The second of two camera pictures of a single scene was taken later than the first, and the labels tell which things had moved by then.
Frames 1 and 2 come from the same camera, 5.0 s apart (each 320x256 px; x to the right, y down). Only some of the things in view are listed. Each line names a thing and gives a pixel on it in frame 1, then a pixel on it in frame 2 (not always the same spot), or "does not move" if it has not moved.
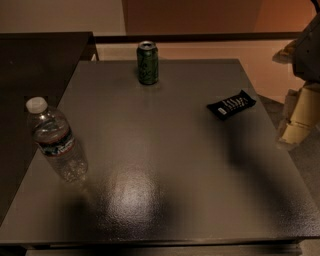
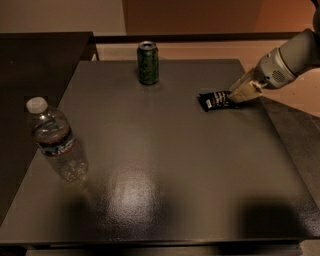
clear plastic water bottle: (56, 140) does not move
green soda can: (147, 54) does not move
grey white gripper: (309, 56) -> (271, 74)
